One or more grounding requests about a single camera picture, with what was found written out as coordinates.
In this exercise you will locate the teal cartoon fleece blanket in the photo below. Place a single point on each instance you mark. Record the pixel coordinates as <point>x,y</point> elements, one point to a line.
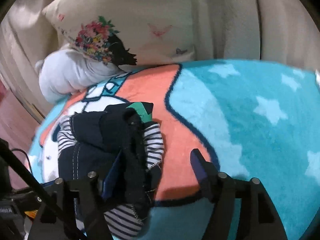
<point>249,118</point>

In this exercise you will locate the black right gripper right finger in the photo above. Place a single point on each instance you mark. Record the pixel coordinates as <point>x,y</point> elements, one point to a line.
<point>206,175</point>

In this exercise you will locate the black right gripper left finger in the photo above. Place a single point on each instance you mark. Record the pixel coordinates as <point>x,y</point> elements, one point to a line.
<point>113,184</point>

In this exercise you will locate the white plain pillow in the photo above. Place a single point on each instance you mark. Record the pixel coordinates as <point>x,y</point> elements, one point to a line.
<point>66,71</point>

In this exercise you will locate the cream floral pillow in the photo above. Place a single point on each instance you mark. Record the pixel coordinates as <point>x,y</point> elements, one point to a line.
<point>126,32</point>

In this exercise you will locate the striped navy pant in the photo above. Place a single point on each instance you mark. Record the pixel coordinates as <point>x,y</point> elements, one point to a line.
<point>91,141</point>

